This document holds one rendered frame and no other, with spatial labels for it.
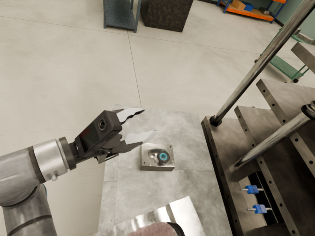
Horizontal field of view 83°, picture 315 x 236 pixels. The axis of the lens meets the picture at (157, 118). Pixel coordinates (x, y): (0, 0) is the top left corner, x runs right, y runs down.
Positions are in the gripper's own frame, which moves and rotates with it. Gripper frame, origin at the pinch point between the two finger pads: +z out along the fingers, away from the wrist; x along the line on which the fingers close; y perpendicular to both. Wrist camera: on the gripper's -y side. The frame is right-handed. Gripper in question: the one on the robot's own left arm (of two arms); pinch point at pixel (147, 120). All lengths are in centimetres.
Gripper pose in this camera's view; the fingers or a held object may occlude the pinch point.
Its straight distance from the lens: 45.3
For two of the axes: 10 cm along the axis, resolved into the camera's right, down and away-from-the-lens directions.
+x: 5.0, 8.1, -3.2
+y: -3.2, 5.1, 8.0
